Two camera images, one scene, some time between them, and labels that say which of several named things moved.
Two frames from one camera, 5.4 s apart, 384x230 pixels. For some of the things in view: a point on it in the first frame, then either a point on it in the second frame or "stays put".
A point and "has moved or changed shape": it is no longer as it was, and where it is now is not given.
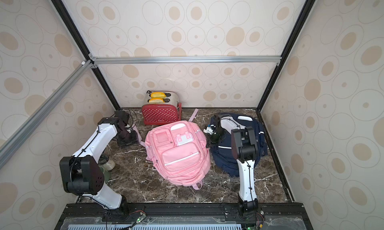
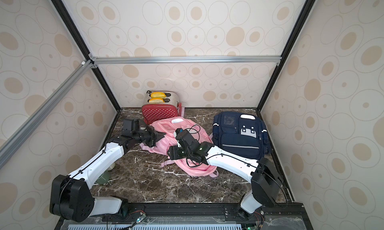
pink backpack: [178, 151] has moved or changed shape
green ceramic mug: [107, 174] stays put
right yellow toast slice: [156, 100] stays put
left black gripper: [134, 139] to [153, 135]
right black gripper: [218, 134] to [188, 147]
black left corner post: [58, 2] stays put
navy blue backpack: [222, 153] stays put
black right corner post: [310, 1] stays put
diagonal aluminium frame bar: [10, 147] stays put
